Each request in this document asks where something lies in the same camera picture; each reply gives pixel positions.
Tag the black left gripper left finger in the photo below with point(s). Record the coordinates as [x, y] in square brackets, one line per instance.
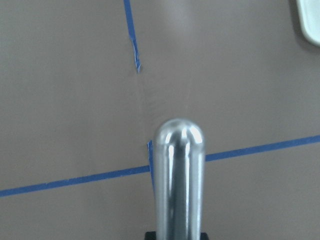
[150, 235]

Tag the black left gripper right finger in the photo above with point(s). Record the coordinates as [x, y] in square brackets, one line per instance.
[204, 236]

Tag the steel muddler stick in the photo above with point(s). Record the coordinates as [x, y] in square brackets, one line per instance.
[179, 161]

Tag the cream bear tray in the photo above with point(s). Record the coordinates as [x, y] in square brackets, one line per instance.
[309, 17]

